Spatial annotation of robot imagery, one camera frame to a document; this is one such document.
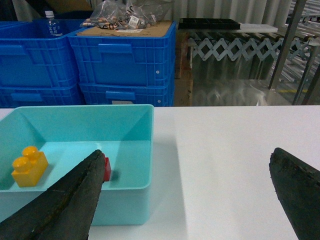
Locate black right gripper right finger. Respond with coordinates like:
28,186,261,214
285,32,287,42
269,147,320,240

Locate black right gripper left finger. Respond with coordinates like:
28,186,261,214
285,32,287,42
0,150,105,240

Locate red toy block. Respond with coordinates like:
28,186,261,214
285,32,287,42
102,153,112,182

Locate light teal plastic box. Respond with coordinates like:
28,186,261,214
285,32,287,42
0,104,154,226

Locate yellow toy brick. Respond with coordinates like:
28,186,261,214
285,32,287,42
11,145,49,188

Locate lower middle blue crate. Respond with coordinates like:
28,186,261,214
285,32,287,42
0,84,85,108

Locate expandable roller conveyor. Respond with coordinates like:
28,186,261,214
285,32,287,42
187,31,320,83

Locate lower right blue crate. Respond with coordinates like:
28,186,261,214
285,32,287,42
79,74,175,107

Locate blue crate with bottle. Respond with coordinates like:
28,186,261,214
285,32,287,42
0,19,82,88

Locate white board on conveyor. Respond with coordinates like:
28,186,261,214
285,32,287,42
235,23,278,33

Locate blue crate with cardboard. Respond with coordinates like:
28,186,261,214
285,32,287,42
68,23,176,87

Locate clear plastic water bottle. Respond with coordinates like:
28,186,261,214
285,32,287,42
45,10,63,38

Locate black plastic tray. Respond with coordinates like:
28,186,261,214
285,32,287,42
178,18,241,30

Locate clear bag of parts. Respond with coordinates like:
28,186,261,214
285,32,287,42
80,0,173,30

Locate brown cardboard sheet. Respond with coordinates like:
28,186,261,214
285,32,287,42
76,20,176,38

